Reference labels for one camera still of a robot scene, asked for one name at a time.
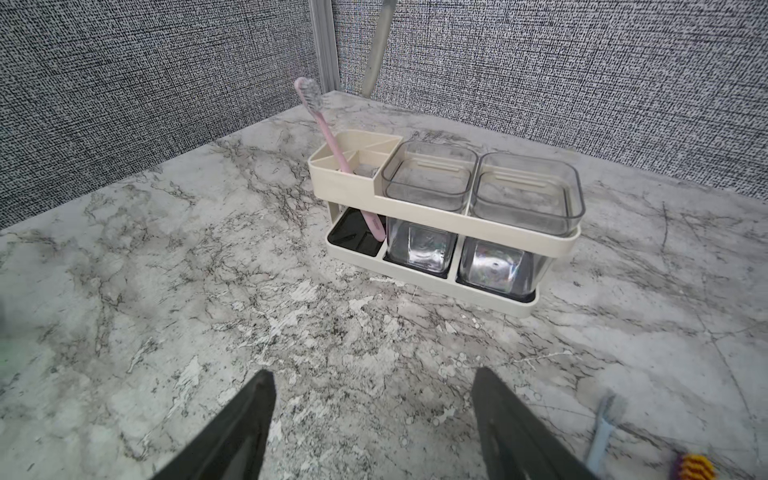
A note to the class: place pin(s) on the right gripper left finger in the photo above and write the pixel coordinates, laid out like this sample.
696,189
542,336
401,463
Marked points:
233,444

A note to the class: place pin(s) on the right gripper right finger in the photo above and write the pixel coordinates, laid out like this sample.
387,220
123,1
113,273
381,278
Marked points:
515,444

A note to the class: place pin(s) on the white toothbrush holder caddy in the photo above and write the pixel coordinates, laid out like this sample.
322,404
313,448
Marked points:
350,240

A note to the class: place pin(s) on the pink toothbrush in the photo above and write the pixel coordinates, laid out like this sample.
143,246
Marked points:
310,95

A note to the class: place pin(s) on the purple orange toothbrush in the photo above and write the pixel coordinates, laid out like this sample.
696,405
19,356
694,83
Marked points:
690,466

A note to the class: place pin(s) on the clear cup right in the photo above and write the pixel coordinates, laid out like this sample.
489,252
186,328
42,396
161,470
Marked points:
536,194

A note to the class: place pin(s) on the clear cup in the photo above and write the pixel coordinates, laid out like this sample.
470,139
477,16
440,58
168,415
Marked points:
431,175
536,194

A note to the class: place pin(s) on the clear cup left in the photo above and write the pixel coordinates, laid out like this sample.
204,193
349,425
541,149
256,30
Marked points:
431,175

